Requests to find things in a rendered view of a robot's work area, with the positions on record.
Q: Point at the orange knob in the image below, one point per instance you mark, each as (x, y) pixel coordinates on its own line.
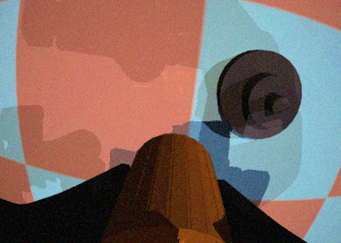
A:
(170, 195)

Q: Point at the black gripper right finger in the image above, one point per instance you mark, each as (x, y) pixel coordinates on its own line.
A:
(248, 223)

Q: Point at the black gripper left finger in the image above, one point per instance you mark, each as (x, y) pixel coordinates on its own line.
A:
(78, 215)

